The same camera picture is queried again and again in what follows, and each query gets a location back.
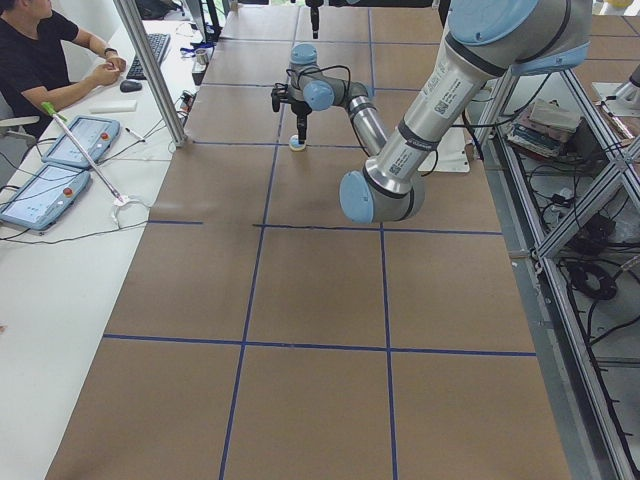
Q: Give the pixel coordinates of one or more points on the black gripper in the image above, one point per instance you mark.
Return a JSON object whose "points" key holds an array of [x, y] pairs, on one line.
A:
{"points": [[300, 108], [314, 11]]}

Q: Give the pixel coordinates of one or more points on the blue cream call bell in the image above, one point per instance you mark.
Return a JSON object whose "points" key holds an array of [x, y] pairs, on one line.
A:
{"points": [[295, 144]]}

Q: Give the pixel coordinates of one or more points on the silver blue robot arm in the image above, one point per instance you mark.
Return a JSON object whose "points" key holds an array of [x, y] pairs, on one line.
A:
{"points": [[482, 40]]}

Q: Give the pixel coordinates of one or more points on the silver metal cylinder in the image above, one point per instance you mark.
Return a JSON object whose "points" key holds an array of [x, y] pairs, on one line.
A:
{"points": [[201, 61]]}

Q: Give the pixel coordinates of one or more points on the black marker pen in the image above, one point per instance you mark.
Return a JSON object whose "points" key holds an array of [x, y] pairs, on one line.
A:
{"points": [[137, 136]]}

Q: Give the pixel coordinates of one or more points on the black computer mouse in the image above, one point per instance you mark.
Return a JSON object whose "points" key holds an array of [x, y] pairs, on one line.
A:
{"points": [[130, 86]]}

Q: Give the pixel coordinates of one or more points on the teach pendant upper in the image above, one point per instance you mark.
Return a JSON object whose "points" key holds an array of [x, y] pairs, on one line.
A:
{"points": [[95, 134]]}

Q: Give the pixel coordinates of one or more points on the teach pendant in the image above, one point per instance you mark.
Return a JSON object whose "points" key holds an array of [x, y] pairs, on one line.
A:
{"points": [[95, 134], [41, 201]]}

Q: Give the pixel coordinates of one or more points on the stack of magazines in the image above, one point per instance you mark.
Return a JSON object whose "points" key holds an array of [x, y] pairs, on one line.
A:
{"points": [[544, 128]]}

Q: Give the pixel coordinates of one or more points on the long pink rod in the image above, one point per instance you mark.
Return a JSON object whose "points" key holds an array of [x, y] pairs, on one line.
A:
{"points": [[120, 199]]}

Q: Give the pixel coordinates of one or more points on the teach pendant lower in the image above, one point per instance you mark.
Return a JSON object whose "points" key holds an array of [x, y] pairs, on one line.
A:
{"points": [[41, 201]]}

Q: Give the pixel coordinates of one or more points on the seated person black shirt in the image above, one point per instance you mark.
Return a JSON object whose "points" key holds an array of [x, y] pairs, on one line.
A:
{"points": [[33, 63]]}

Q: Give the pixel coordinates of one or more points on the aluminium frame post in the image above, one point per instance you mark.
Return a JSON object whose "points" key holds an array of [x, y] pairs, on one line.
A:
{"points": [[130, 17]]}

